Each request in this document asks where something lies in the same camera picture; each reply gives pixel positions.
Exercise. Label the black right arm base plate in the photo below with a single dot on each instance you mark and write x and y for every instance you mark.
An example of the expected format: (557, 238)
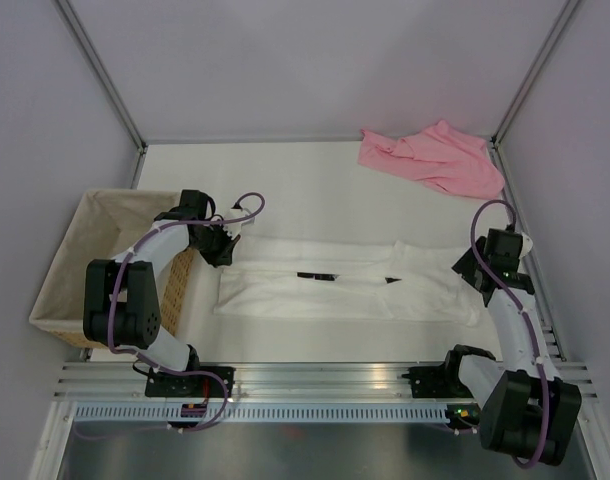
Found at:
(436, 382)

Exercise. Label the right aluminium frame post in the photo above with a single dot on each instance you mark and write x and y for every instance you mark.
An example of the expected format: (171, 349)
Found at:
(554, 37)

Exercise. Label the white t shirt robot print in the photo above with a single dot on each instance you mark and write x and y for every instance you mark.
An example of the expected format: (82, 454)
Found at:
(310, 280)

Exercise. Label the aluminium frame post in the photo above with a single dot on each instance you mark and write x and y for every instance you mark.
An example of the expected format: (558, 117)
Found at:
(554, 37)
(84, 42)

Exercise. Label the wicker basket cloth lining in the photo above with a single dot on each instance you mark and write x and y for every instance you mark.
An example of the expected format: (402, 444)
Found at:
(105, 223)

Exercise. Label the aluminium mounting rail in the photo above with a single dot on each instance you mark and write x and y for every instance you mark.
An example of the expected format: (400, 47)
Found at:
(253, 382)

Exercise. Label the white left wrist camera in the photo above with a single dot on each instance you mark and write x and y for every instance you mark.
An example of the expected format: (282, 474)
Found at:
(236, 219)

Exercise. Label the pink t shirt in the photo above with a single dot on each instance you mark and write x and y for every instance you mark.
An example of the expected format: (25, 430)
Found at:
(439, 157)

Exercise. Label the slotted grey cable duct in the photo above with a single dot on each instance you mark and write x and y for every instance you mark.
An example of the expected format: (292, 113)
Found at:
(263, 412)

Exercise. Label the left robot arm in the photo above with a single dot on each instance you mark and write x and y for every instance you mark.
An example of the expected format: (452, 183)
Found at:
(121, 304)

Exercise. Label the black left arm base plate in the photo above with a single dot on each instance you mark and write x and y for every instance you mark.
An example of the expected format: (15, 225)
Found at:
(164, 385)

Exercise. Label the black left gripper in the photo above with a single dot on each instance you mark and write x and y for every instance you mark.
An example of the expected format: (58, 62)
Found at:
(224, 256)

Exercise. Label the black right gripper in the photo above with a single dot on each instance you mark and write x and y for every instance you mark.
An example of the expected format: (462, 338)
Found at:
(464, 266)

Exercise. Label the left aluminium frame post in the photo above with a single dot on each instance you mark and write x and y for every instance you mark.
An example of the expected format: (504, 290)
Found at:
(84, 42)

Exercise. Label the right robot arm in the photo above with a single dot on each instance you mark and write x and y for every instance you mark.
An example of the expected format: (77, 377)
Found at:
(527, 411)

